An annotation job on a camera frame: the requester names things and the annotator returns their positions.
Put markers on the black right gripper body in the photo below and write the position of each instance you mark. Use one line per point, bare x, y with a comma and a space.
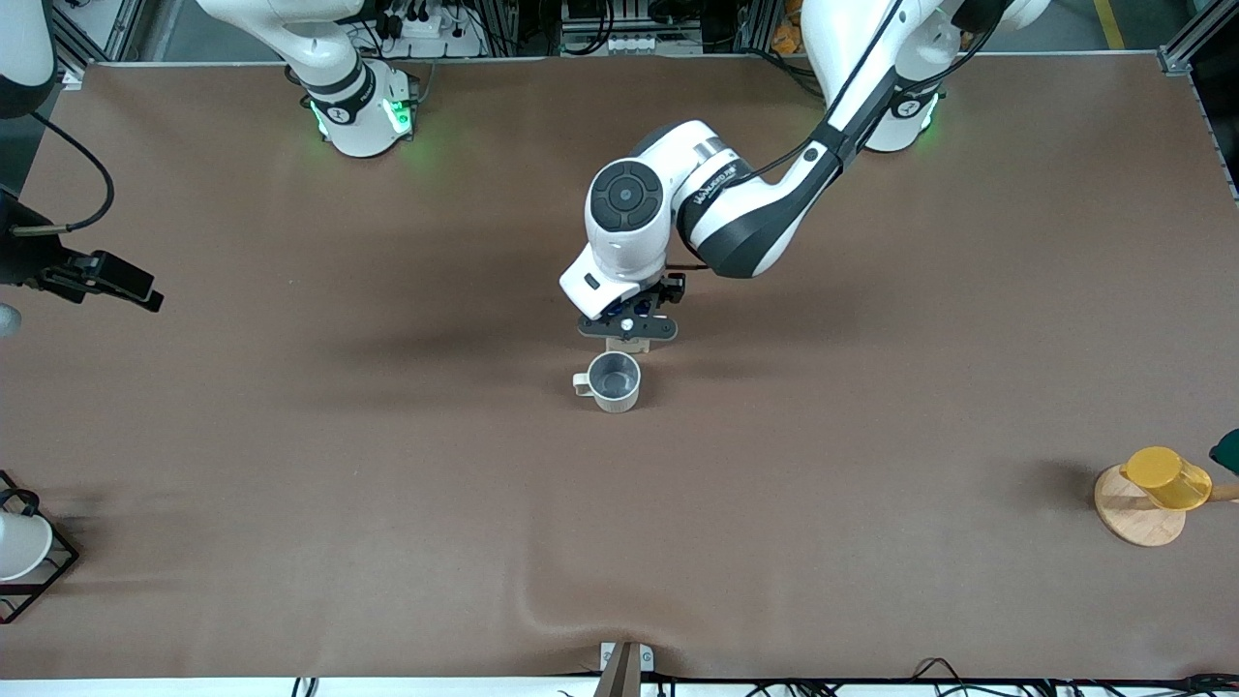
29, 259

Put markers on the blue white milk carton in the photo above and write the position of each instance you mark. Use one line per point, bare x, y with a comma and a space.
627, 346

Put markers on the beige ceramic mug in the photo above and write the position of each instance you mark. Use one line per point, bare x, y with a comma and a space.
619, 395

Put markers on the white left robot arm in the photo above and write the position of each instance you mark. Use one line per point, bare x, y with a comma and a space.
629, 203

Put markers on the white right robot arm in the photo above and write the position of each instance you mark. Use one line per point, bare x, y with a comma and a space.
353, 106

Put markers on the yellow plastic cup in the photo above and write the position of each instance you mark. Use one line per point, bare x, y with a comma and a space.
1166, 479

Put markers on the dark green cup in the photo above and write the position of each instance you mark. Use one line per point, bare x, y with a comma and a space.
1227, 453

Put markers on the brown table cloth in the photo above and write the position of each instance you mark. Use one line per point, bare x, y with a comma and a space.
619, 532

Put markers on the long white power strip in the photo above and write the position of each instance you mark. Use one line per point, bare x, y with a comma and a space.
629, 45

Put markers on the orange bread bag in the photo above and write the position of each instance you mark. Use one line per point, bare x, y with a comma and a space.
786, 39

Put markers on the white power strip with plugs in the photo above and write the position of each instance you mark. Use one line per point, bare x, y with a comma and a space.
436, 39

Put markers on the wooden mug stand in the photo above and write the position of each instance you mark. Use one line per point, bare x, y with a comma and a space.
1133, 518

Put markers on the aluminium frame post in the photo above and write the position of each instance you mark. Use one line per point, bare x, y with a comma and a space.
1176, 63
75, 77

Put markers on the grey metal table bracket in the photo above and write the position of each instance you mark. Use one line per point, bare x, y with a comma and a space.
624, 668

